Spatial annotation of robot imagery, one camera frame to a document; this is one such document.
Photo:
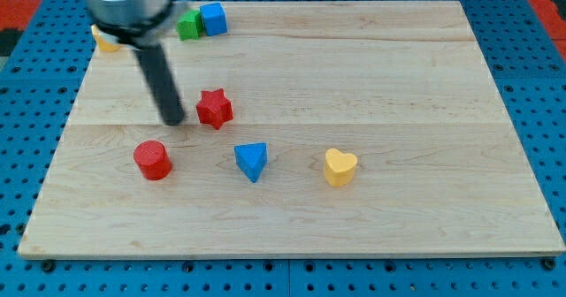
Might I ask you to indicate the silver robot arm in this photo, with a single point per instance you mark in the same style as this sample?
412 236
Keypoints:
137 23

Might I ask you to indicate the yellow hexagon block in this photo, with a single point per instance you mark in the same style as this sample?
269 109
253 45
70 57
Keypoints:
102 44

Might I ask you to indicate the light wooden board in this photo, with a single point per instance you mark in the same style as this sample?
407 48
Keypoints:
403 85

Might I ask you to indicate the blue triangle block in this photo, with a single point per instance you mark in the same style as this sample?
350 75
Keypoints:
251 159

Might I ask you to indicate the yellow heart block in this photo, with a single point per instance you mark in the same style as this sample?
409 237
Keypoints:
339 168

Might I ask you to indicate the red star block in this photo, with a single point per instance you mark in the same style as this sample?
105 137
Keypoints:
214 108

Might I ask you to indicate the red cylinder block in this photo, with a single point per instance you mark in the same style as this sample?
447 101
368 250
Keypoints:
152 160

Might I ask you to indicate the blue cube block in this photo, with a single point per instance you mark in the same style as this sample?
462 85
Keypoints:
214 19

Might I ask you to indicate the green block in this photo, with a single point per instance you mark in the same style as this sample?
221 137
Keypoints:
190 25

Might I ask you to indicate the black cylindrical pointer tool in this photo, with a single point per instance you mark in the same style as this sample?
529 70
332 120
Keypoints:
158 76

